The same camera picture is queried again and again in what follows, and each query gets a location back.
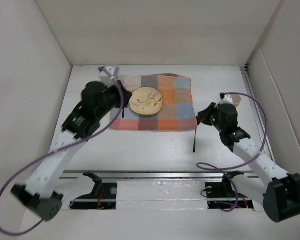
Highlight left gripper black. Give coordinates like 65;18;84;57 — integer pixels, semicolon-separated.
97;80;133;119

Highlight black metal fork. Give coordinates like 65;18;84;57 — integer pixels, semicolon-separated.
121;83;127;119

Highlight beige bird pattern plate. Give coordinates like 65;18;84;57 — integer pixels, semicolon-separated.
129;87;164;116

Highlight black metal spoon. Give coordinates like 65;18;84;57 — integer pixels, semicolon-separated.
192;116;200;153

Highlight pink cup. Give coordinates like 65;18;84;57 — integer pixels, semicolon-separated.
229;94;242;108

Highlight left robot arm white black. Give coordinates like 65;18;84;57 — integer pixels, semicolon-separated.
11;81;132;222

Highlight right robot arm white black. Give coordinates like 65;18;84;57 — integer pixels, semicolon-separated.
197;102;300;223

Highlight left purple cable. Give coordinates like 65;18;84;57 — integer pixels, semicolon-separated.
0;66;125;236

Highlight purple cable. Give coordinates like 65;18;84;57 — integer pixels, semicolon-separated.
0;66;125;236
196;92;268;213

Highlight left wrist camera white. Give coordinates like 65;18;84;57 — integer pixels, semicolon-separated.
98;65;120;86

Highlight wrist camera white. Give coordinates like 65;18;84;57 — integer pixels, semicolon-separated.
98;65;120;86
219;93;234;105

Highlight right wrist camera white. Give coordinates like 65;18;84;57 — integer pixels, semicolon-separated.
219;93;234;105

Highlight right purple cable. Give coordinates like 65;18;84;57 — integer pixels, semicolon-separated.
196;92;268;213

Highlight aluminium rail right side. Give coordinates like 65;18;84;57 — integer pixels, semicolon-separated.
240;67;276;162

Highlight aluminium rail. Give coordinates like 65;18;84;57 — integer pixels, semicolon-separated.
62;170;258;180
240;67;276;162

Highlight aluminium rail front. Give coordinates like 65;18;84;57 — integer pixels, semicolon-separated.
62;170;258;180

